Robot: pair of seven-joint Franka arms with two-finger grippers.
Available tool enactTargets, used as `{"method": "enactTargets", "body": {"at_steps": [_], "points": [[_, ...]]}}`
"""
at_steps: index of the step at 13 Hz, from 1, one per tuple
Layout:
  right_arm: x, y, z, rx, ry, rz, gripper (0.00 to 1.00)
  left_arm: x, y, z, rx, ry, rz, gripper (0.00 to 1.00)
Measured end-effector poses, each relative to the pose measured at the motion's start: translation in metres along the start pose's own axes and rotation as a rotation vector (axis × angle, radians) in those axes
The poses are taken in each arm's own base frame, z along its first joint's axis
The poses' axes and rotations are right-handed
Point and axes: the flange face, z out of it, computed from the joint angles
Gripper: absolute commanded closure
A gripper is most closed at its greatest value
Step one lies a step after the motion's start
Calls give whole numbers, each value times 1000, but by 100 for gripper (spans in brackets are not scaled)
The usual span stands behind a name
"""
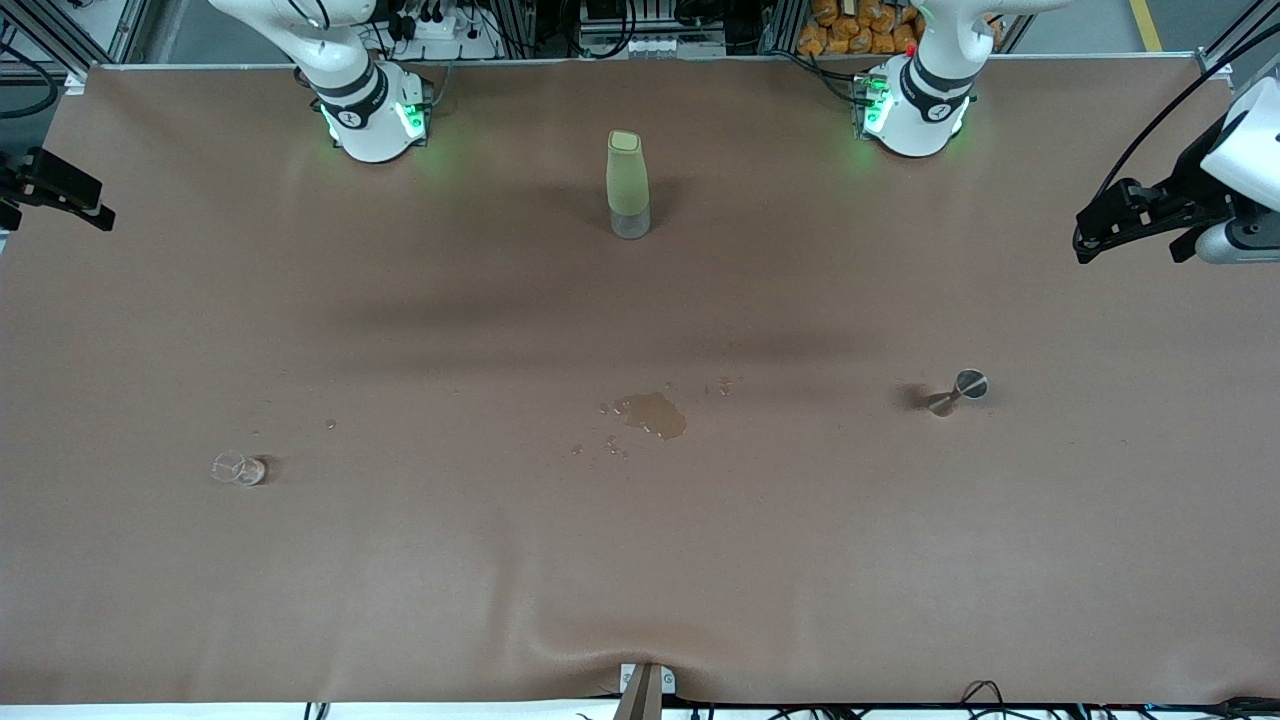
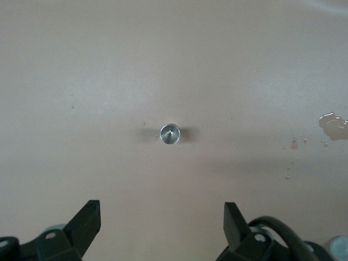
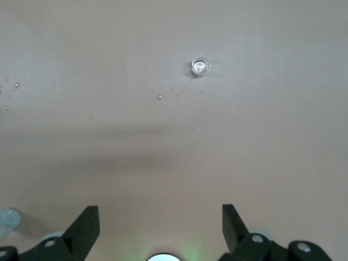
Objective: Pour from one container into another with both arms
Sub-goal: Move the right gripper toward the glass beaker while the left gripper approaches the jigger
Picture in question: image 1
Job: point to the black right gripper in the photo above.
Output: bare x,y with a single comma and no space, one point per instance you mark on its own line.
40,180

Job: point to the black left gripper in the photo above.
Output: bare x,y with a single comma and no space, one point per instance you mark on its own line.
1186,181

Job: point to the steel double-cone jigger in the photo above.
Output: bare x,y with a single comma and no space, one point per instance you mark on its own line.
970,384

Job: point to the clear glass measuring beaker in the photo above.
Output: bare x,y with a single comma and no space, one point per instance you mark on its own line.
245,470

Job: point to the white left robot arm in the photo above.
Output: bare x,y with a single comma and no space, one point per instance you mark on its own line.
925,110

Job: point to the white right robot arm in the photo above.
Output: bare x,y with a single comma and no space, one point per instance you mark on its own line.
370,120

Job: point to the bag of orange items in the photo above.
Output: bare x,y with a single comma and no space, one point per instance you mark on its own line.
850,30

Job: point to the white power strip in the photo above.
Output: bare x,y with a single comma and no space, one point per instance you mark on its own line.
440,30

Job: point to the brown table mat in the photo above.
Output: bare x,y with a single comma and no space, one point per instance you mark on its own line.
400,580

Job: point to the yellow-green bottle, clear base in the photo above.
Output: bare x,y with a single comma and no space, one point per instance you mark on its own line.
628,185

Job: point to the spilled liquid puddle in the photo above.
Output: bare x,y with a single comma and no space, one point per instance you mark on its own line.
655,415

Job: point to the black box with white connectors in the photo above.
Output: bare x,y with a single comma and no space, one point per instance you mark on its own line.
650,45

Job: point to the aluminium frame post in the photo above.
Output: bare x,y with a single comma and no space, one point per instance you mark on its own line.
642,700

